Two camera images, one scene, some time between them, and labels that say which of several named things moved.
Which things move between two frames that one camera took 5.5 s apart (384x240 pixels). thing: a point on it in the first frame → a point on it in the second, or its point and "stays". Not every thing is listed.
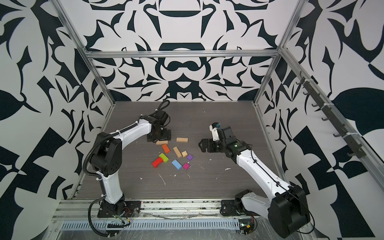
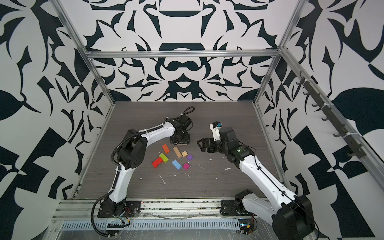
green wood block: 164,157 stays
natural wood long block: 177,151 stays
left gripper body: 163,135 → 184,139
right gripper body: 214,146 stays
